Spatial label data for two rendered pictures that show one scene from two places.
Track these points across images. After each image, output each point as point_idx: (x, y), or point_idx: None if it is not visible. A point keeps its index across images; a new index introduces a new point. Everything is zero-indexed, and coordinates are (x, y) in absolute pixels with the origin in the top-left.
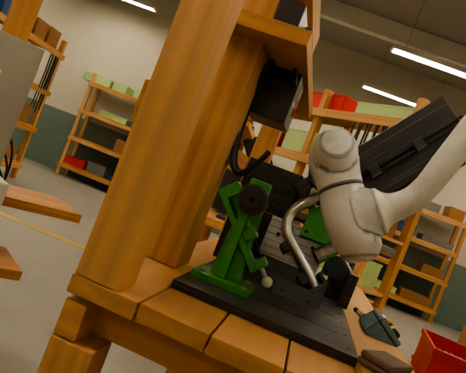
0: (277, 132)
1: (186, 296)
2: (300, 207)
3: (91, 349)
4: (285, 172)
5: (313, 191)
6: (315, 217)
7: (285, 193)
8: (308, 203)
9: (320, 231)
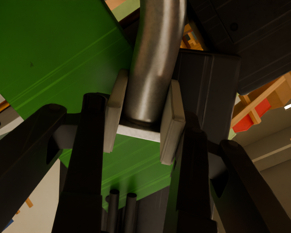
0: None
1: None
2: (149, 16)
3: None
4: None
5: (168, 117)
6: (94, 46)
7: (239, 15)
8: (145, 61)
9: (36, 28)
